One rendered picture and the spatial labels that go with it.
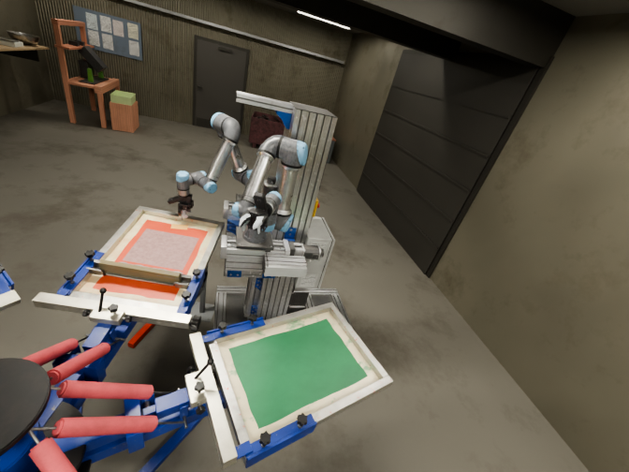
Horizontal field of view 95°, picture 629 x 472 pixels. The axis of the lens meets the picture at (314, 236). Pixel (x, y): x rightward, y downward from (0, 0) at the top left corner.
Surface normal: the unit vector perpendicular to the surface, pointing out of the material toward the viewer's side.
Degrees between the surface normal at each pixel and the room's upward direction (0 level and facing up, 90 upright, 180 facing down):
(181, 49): 90
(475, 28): 90
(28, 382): 0
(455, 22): 90
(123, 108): 90
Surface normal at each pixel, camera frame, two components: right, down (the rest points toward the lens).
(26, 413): 0.23, -0.84
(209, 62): 0.22, 0.54
